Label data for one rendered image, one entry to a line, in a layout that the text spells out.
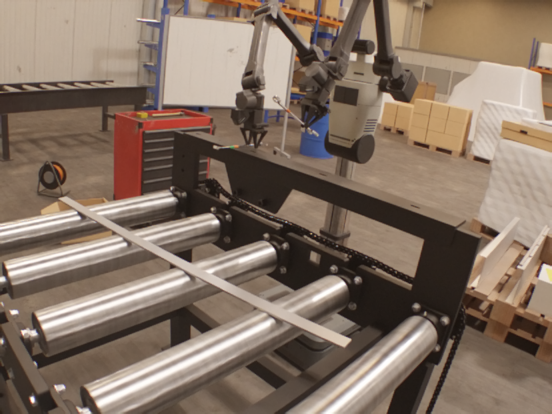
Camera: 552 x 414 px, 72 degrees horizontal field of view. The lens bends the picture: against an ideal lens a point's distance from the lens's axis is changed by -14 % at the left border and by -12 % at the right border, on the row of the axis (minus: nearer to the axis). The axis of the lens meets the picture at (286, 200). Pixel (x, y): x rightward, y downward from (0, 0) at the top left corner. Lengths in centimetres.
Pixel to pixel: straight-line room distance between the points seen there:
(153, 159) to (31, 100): 303
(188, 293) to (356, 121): 117
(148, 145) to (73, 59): 835
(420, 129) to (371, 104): 766
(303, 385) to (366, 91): 136
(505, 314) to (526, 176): 191
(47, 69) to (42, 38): 76
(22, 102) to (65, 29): 563
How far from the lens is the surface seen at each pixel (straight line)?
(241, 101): 157
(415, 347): 110
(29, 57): 1128
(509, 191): 464
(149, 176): 353
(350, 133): 204
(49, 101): 625
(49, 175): 456
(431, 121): 959
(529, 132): 454
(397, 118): 1131
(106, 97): 661
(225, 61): 603
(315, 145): 688
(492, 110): 938
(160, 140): 348
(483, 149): 944
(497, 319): 294
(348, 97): 204
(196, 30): 593
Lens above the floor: 152
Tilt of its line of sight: 19 degrees down
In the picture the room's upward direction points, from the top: 7 degrees clockwise
